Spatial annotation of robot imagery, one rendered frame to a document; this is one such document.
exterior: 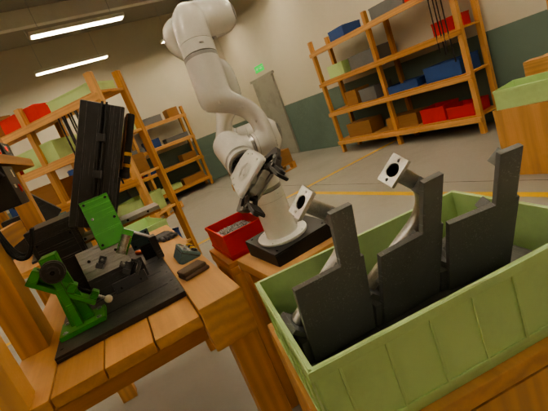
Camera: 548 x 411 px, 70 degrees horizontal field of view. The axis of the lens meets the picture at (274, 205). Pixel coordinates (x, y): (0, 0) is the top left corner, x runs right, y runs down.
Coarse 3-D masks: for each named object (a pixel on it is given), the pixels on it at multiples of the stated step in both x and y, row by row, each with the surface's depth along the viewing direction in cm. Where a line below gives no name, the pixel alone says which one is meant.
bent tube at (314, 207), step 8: (304, 192) 68; (312, 192) 66; (296, 200) 70; (304, 200) 70; (312, 200) 68; (296, 208) 69; (304, 208) 67; (312, 208) 68; (320, 208) 69; (328, 208) 70; (296, 216) 68; (320, 216) 70; (328, 264) 77; (320, 272) 77; (296, 312) 78; (296, 320) 78
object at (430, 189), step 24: (432, 192) 70; (432, 216) 73; (408, 240) 74; (432, 240) 76; (384, 264) 73; (408, 264) 77; (432, 264) 81; (384, 288) 77; (408, 288) 81; (432, 288) 85; (384, 312) 81
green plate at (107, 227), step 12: (84, 204) 158; (96, 204) 159; (108, 204) 160; (96, 216) 158; (108, 216) 160; (96, 228) 158; (108, 228) 159; (120, 228) 160; (96, 240) 157; (108, 240) 158
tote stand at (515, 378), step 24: (288, 360) 93; (528, 360) 69; (480, 384) 68; (504, 384) 69; (528, 384) 70; (312, 408) 76; (432, 408) 67; (456, 408) 67; (480, 408) 68; (504, 408) 70; (528, 408) 71
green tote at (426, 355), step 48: (384, 240) 106; (528, 240) 90; (288, 288) 101; (480, 288) 66; (528, 288) 69; (288, 336) 72; (384, 336) 63; (432, 336) 66; (480, 336) 68; (528, 336) 70; (336, 384) 62; (384, 384) 65; (432, 384) 67
